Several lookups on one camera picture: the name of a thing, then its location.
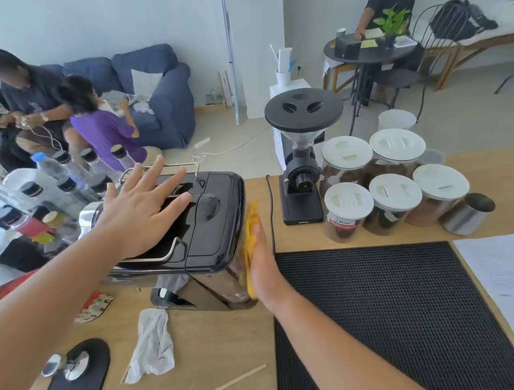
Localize person's left hand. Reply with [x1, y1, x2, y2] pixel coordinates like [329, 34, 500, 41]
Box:
[93, 155, 192, 263]

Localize person's right hand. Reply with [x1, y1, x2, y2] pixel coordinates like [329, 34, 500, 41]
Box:
[246, 217, 298, 316]

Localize yellow cleaning cloth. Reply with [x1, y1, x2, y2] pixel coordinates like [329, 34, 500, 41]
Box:
[243, 201, 262, 300]

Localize black chrome espresso machine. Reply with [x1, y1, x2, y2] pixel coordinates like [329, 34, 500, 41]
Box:
[78, 166, 258, 312]

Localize person's left forearm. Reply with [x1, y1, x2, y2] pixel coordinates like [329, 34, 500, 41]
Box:
[0, 230, 121, 390]

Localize person's right forearm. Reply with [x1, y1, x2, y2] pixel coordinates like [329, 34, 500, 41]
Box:
[273, 286, 426, 390]

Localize cluster of black-capped bottles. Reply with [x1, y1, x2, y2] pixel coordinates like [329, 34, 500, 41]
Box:
[0, 145, 138, 276]

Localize blue cap water bottle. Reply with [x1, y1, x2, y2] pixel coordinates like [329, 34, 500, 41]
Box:
[31, 152, 81, 189]

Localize crumpled clothes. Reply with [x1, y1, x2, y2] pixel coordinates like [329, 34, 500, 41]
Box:
[101, 90, 156, 118]

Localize blue sofa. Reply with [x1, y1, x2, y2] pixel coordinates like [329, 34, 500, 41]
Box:
[40, 43, 196, 150]

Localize black coffee grinder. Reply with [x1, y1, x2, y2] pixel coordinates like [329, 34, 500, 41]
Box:
[264, 88, 345, 226]

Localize white cushion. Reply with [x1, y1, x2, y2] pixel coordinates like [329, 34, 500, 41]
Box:
[131, 69, 164, 102]

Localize white plastic cup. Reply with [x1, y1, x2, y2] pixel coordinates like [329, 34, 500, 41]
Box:
[2, 168, 53, 199]

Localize red label coffee jar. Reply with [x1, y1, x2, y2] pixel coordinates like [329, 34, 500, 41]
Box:
[323, 182, 374, 244]

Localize wooden boards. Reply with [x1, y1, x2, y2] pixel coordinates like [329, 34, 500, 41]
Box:
[218, 70, 235, 108]

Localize red printed card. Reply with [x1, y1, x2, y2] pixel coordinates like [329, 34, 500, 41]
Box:
[74, 291, 115, 324]

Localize white lid coffee bean jar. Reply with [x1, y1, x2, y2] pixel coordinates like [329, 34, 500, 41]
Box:
[363, 129, 426, 179]
[363, 174, 423, 236]
[320, 136, 373, 198]

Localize red flat object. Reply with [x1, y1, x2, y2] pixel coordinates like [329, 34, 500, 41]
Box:
[0, 269, 39, 301]

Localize wooden stir stick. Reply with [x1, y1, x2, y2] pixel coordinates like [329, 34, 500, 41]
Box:
[214, 364, 268, 390]

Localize metal pole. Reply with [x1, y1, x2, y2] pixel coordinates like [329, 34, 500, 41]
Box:
[221, 0, 242, 126]

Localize crumpled white cloth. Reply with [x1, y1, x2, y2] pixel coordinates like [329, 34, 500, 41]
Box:
[124, 308, 176, 385]

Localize white cup with straws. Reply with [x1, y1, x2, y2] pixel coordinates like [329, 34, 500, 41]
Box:
[269, 44, 291, 88]

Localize black rubber bar mat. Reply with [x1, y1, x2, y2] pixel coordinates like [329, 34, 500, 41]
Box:
[274, 241, 514, 390]

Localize black tamper mat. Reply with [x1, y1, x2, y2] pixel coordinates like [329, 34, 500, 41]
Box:
[47, 338, 111, 390]

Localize white carton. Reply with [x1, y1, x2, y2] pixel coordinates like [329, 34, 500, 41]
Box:
[277, 47, 294, 74]

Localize steel coffee tamper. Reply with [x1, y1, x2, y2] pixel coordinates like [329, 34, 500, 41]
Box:
[41, 350, 90, 382]

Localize white round container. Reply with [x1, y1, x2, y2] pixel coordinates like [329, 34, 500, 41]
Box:
[377, 109, 417, 132]

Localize wooden chair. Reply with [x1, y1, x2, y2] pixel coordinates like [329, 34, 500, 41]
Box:
[322, 55, 359, 94]

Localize white lid ground coffee jar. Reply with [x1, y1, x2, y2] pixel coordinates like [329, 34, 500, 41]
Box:
[406, 164, 470, 227]

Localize small clear container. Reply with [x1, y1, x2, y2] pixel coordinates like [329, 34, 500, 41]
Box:
[419, 149, 445, 166]

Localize stainless steel cup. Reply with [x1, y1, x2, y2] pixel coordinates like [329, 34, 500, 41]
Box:
[439, 192, 496, 237]

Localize black box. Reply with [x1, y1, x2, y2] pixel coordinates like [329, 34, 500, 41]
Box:
[334, 33, 365, 59]

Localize round black table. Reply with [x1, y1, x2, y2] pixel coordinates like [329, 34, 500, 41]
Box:
[323, 34, 425, 138]

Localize white paper sheet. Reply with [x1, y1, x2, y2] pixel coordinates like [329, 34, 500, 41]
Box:
[452, 234, 514, 335]

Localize black metal chair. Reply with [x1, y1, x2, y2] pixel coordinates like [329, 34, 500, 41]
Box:
[374, 3, 471, 123]

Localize green potted plant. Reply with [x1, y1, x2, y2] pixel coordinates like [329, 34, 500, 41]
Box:
[373, 5, 412, 50]

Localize black chair leg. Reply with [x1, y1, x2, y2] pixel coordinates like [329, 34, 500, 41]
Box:
[493, 74, 514, 96]

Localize wooden daybed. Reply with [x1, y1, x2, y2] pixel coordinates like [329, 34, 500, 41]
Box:
[413, 0, 514, 91]

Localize black backpack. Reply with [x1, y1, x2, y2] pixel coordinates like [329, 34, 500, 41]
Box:
[429, 0, 499, 42]

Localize black power cable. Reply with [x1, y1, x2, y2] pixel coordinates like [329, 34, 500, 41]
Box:
[265, 174, 278, 256]

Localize white power cable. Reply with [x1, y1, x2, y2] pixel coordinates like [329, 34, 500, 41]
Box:
[190, 126, 272, 166]

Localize white earphone cable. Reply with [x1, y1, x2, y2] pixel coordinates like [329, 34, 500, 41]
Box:
[19, 120, 66, 152]

